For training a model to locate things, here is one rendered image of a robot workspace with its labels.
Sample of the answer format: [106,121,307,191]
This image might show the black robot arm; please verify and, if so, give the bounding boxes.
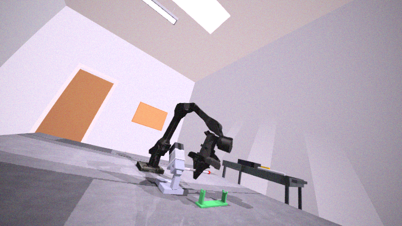
[146,103,233,168]

